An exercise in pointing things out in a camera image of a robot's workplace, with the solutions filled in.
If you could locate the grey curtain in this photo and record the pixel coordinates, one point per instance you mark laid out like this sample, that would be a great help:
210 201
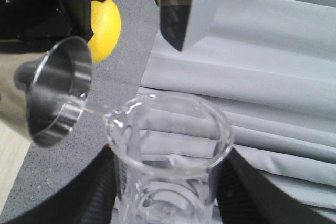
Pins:
270 66

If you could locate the clear glass beaker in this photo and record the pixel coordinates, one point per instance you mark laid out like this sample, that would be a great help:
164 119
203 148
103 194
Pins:
169 148

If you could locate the yellow lemon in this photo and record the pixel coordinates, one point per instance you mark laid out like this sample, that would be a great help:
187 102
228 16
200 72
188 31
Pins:
106 25

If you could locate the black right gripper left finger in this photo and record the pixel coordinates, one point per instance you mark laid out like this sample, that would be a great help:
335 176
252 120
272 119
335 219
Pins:
88 198

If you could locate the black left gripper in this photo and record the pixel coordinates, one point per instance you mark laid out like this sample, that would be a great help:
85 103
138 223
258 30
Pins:
30 20

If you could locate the wooden cutting board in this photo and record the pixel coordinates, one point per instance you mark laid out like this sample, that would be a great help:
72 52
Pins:
14 149

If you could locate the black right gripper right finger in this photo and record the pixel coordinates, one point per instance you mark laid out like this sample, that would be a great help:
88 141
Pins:
245 195

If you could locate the steel double jigger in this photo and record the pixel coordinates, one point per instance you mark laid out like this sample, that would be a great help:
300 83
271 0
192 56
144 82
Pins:
44 92

